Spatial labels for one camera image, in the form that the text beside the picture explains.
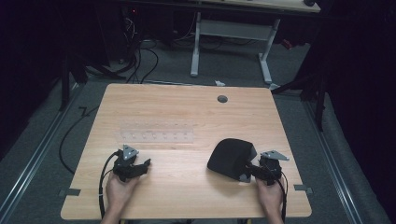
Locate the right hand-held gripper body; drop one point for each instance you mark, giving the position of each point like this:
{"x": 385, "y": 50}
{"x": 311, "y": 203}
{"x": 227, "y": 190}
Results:
{"x": 271, "y": 168}

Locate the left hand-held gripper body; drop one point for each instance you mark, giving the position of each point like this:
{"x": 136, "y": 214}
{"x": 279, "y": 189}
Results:
{"x": 124, "y": 166}

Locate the black cap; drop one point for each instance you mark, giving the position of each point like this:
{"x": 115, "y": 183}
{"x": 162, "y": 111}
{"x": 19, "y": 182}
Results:
{"x": 232, "y": 157}

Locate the person's right hand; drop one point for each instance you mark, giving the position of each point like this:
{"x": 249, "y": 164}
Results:
{"x": 270, "y": 196}

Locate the person's left hand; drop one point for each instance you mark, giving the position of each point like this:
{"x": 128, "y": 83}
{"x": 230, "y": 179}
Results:
{"x": 120, "y": 191}

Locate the clear plastic rack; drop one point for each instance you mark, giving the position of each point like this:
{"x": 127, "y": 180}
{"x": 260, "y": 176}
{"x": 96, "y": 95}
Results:
{"x": 155, "y": 132}

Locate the grey tape strip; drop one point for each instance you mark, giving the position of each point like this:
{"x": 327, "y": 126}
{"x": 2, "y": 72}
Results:
{"x": 302, "y": 188}
{"x": 70, "y": 192}

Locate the black metal stand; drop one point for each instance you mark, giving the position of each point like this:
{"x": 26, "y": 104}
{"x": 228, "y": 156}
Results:
{"x": 65, "y": 84}
{"x": 319, "y": 99}

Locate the white paper scrap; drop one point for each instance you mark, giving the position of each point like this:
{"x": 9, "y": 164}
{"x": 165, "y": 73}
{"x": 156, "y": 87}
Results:
{"x": 219, "y": 83}

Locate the red object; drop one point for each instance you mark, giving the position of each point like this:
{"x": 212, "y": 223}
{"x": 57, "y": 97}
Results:
{"x": 287, "y": 44}

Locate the metal floor rail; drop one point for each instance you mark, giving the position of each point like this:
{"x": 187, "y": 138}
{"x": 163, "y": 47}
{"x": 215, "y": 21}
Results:
{"x": 34, "y": 157}
{"x": 334, "y": 161}

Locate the white metal desk frame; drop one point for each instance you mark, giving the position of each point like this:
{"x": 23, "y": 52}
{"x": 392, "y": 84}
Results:
{"x": 233, "y": 31}

